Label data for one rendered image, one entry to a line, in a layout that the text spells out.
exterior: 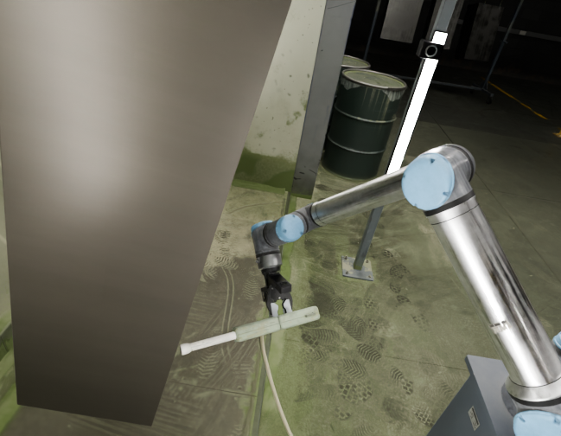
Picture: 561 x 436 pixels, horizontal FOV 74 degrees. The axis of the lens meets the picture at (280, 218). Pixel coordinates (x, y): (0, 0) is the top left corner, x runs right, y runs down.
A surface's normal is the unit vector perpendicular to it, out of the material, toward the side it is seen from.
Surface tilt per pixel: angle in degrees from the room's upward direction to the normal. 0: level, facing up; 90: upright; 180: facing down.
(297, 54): 90
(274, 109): 90
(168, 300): 91
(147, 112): 91
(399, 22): 81
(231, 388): 0
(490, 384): 0
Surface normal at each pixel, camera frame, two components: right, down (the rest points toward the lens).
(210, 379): 0.15, -0.82
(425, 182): -0.74, 0.20
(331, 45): -0.09, 0.54
